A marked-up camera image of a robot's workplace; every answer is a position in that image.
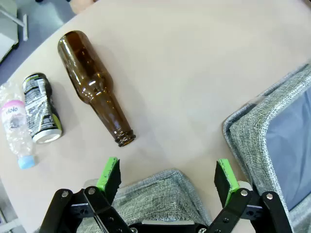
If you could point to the white wheeled cabinet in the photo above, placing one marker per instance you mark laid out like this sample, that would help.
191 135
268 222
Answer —
6 36

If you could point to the black crushed drink can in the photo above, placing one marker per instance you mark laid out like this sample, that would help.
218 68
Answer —
40 106

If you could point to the person's right hand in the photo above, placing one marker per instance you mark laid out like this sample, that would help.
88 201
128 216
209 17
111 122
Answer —
81 4

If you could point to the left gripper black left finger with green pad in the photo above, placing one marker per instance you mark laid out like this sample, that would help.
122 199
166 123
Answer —
107 179

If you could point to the grey fabric basket, BOTTLE label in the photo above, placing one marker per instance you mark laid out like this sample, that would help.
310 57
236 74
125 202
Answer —
158 194

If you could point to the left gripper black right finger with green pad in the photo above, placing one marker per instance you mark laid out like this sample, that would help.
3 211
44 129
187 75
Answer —
226 182

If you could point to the grey fabric basket, PLASTIC label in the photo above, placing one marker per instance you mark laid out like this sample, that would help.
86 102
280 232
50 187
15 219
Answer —
250 136

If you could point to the crushed plastic bottle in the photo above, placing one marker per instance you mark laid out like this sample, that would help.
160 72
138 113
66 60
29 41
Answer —
14 116

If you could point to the brown glass bottle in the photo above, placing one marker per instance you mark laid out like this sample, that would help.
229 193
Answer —
90 80

